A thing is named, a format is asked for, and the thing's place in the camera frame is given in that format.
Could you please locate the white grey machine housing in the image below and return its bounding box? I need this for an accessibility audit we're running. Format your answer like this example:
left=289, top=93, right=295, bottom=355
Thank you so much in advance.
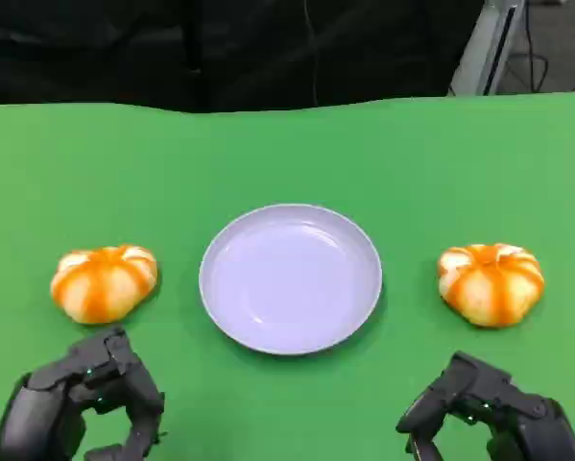
left=448, top=0, right=526, bottom=97

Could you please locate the orange and white bread roll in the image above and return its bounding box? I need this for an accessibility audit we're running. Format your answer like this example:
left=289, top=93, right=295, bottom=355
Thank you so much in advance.
left=50, top=244, right=159, bottom=326
left=436, top=242, right=546, bottom=329

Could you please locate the lilac plate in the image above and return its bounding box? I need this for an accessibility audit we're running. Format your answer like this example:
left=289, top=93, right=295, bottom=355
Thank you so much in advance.
left=198, top=203, right=384, bottom=357

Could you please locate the black floor cable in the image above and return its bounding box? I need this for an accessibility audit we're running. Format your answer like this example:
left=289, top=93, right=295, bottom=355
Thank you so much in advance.
left=505, top=0, right=575, bottom=93

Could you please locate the green table cloth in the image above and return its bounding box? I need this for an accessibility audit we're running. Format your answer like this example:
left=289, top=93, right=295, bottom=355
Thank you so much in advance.
left=0, top=92, right=575, bottom=461

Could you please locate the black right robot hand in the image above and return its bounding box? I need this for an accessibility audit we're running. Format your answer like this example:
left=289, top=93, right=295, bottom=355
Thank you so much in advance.
left=395, top=351, right=575, bottom=461

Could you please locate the thin black hanging cable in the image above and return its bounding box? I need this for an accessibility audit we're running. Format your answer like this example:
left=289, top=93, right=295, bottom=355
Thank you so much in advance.
left=301, top=0, right=320, bottom=108

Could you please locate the black backdrop cloth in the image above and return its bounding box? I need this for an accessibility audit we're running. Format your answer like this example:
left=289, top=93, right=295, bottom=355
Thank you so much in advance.
left=0, top=0, right=486, bottom=114

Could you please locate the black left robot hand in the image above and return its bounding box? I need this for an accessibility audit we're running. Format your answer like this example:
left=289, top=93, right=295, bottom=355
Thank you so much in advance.
left=0, top=326, right=167, bottom=461

